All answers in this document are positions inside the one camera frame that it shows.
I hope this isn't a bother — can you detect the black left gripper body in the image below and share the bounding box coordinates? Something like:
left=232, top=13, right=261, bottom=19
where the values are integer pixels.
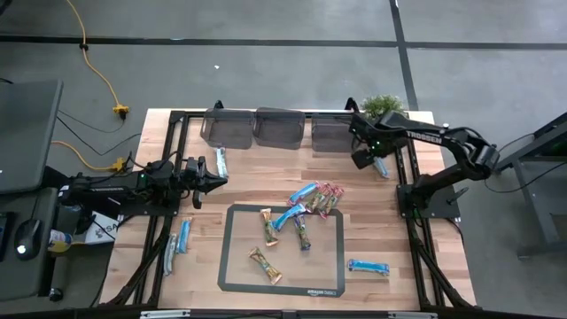
left=183, top=155, right=209, bottom=209

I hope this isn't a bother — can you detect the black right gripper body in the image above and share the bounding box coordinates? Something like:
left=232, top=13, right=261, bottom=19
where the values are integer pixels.
left=352, top=137, right=394, bottom=170

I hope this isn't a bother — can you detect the light blue granola bar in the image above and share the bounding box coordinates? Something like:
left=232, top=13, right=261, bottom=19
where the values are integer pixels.
left=214, top=146, right=229, bottom=179
left=175, top=217, right=194, bottom=255

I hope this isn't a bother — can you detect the orange peanut butter granola bar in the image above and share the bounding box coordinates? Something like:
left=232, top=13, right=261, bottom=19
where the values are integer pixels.
left=259, top=207, right=280, bottom=248
left=247, top=246, right=284, bottom=286

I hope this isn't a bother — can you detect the silver granola bar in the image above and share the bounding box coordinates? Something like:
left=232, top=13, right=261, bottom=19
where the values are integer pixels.
left=162, top=233, right=178, bottom=277

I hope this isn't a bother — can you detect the green and blue granola bar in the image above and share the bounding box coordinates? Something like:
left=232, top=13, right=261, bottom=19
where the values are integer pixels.
left=292, top=214, right=313, bottom=252

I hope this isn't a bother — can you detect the grey translucent plastic bin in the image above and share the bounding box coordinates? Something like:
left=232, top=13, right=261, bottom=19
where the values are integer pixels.
left=199, top=107, right=256, bottom=151
left=311, top=113, right=355, bottom=154
left=252, top=106, right=307, bottom=151

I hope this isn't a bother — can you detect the small green potted plant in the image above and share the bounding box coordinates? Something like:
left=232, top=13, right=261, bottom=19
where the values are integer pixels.
left=361, top=94, right=407, bottom=121

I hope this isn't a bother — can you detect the white paper bag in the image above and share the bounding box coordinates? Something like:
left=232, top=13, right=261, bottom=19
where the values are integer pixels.
left=83, top=211, right=120, bottom=245

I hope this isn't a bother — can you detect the black-bordered silicone baking mat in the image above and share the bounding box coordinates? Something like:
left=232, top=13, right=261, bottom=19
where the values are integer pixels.
left=216, top=203, right=346, bottom=298

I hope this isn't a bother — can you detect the bottle with yellow label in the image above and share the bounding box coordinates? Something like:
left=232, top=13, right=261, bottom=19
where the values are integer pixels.
left=47, top=229, right=74, bottom=254

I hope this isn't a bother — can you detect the black computer mouse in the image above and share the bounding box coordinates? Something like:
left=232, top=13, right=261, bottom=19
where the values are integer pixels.
left=13, top=218, right=43, bottom=261

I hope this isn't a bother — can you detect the dark grey desk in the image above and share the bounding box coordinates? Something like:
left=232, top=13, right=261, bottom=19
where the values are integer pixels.
left=0, top=185, right=61, bottom=302

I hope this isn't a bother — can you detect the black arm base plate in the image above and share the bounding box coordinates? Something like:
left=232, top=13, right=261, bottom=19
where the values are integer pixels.
left=117, top=194, right=183, bottom=218
left=396, top=183, right=462, bottom=221

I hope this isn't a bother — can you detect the black aluminium table frame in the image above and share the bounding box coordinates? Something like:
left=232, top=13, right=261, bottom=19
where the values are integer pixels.
left=99, top=97, right=478, bottom=319

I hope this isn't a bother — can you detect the yellow extension cord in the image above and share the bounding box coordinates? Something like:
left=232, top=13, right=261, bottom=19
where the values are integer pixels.
left=65, top=0, right=131, bottom=121
left=50, top=140, right=128, bottom=173

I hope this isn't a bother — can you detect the black metal desk frame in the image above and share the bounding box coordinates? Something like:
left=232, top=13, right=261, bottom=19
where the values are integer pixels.
left=491, top=113, right=567, bottom=261

